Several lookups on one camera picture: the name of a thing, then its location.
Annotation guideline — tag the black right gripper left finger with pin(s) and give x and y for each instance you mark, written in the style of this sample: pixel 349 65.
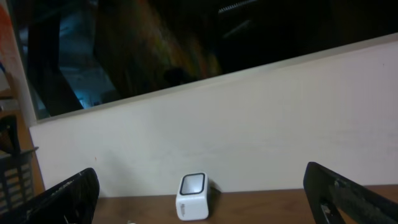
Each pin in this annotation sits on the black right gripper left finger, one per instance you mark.
pixel 71 201

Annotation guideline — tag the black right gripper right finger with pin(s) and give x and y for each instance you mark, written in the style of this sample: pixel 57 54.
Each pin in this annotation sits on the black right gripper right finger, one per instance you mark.
pixel 328 193

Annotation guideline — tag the white barcode scanner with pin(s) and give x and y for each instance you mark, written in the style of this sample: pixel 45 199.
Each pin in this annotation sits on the white barcode scanner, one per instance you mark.
pixel 192 197

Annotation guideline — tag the grey plastic mesh basket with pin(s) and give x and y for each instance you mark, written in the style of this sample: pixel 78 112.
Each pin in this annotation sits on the grey plastic mesh basket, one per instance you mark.
pixel 16 167

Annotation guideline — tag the dark window pane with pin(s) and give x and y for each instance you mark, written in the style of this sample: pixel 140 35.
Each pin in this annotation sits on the dark window pane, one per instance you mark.
pixel 77 54

